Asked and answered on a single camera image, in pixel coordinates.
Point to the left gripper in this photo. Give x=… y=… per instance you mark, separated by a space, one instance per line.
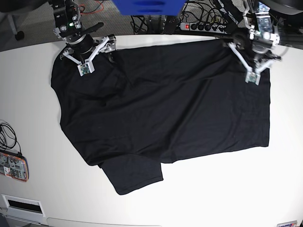
x=255 y=57

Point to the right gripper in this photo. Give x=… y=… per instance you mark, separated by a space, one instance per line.
x=88 y=45

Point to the black T-shirt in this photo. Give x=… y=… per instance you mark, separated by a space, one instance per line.
x=158 y=105

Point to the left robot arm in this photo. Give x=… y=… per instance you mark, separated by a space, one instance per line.
x=258 y=27

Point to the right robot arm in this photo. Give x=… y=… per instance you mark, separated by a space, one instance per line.
x=69 y=28

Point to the white power strip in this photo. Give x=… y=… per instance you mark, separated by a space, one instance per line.
x=203 y=27

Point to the black chair caster wheel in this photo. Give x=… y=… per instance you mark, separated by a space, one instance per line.
x=20 y=35

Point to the orange-edged circuit board case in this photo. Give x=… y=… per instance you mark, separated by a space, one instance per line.
x=14 y=166

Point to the sticker label at table edge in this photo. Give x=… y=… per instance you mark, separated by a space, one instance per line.
x=288 y=224

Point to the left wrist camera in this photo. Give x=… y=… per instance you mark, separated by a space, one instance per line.
x=252 y=77

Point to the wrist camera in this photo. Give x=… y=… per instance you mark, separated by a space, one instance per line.
x=252 y=77
x=86 y=68

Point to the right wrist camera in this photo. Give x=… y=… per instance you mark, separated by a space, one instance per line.
x=86 y=68

